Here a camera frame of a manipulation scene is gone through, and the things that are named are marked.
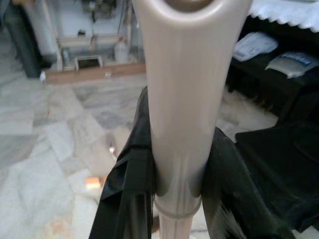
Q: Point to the white plastic pack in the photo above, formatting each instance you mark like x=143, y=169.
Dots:
x=256, y=46

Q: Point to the orange sponge block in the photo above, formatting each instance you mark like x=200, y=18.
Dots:
x=92, y=183

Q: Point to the grey pack with blue print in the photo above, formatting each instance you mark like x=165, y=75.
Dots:
x=290, y=63

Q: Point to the black sofa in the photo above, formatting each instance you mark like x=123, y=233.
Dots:
x=274, y=94

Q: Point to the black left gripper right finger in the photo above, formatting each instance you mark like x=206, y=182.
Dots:
x=231, y=189

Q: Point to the black low seat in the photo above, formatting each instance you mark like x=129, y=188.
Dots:
x=281, y=169

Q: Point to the fluffy white rug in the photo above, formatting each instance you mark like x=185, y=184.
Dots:
x=239, y=109

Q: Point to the clear water jug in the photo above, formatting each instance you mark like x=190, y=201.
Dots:
x=121, y=51

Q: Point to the tall black bin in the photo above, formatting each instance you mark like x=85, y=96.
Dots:
x=22, y=42

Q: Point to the white lace cloth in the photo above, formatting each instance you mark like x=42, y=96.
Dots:
x=286, y=12

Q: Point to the white shelf unit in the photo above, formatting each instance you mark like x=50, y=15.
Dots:
x=74, y=41

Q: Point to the wooden floor platform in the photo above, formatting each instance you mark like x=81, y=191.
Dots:
x=94, y=73

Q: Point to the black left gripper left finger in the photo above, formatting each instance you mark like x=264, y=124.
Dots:
x=124, y=189

